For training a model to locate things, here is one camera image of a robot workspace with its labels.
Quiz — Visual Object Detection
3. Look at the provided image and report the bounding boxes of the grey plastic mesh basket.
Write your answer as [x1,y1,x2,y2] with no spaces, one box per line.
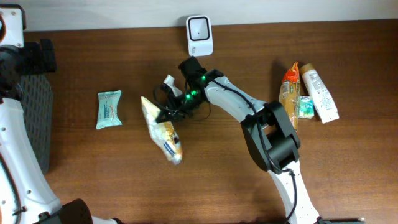
[20,75,53,174]

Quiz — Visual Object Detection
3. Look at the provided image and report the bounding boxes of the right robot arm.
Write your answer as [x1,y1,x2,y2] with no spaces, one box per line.
[154,57,324,224]

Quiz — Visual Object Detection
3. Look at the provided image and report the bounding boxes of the white tube with gold cap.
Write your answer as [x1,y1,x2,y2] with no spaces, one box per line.
[299,63,340,124]

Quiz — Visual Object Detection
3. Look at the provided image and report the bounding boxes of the small teal gum box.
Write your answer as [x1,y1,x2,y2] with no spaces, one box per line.
[298,96,315,119]

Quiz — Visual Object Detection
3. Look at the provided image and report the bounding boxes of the mint green wipes pack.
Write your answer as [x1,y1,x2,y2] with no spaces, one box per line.
[96,90,122,129]

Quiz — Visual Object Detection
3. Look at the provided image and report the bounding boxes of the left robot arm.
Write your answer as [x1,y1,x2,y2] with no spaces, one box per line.
[1,4,120,224]

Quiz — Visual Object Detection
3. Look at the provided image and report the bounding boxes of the orange spaghetti packet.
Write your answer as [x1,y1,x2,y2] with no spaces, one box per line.
[279,62,300,131]

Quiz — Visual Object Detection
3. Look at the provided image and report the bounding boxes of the beige snack bag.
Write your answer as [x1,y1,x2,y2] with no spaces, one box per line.
[141,96,183,165]

